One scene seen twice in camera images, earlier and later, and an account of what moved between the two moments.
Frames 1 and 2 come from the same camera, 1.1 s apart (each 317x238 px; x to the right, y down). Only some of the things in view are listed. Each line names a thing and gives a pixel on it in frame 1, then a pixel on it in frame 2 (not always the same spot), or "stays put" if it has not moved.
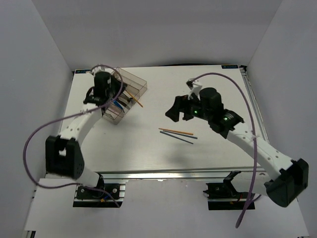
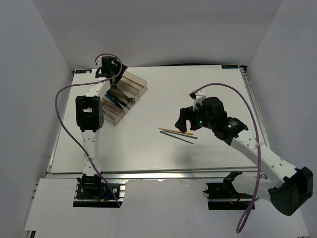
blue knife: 117,103 stays put
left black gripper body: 115,87 → 117,69
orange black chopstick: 176,131 stays put
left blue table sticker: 82,71 stays put
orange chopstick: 134,98 → 132,81
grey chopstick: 176,137 stays put
